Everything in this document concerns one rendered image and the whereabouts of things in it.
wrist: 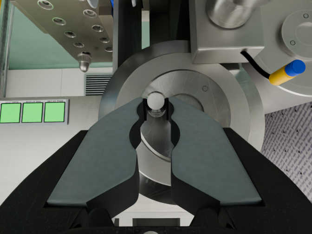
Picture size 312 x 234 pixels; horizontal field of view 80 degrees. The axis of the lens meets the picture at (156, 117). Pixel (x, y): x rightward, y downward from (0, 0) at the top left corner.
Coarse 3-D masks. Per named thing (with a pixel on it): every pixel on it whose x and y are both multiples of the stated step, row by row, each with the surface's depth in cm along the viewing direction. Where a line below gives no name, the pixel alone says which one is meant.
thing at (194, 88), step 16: (160, 80) 15; (176, 80) 15; (192, 80) 15; (208, 80) 15; (144, 96) 15; (176, 96) 15; (192, 96) 15; (208, 96) 15; (224, 96) 15; (208, 112) 15; (224, 112) 15; (144, 128) 15; (160, 128) 14; (160, 144) 14
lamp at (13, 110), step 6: (6, 108) 50; (12, 108) 50; (18, 108) 50; (6, 114) 50; (12, 114) 50; (18, 114) 50; (0, 120) 50; (6, 120) 50; (12, 120) 50; (18, 120) 50
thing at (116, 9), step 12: (120, 0) 20; (120, 12) 20; (132, 12) 29; (120, 24) 20; (132, 24) 29; (120, 36) 20; (132, 36) 29; (120, 48) 20; (132, 48) 28; (120, 60) 19
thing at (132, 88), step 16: (144, 64) 16; (160, 64) 16; (176, 64) 16; (192, 64) 16; (208, 64) 16; (128, 80) 16; (144, 80) 16; (224, 80) 16; (128, 96) 16; (240, 96) 16; (240, 112) 16; (240, 128) 15; (144, 144) 16; (144, 160) 15; (160, 160) 15; (160, 176) 15
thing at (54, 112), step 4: (48, 104) 50; (52, 104) 50; (56, 104) 50; (60, 104) 50; (48, 108) 50; (52, 108) 50; (56, 108) 50; (60, 108) 50; (48, 112) 50; (52, 112) 50; (56, 112) 50; (60, 112) 50; (48, 116) 50; (52, 116) 50; (56, 116) 50; (60, 116) 50; (48, 120) 50; (52, 120) 50; (56, 120) 50; (60, 120) 50
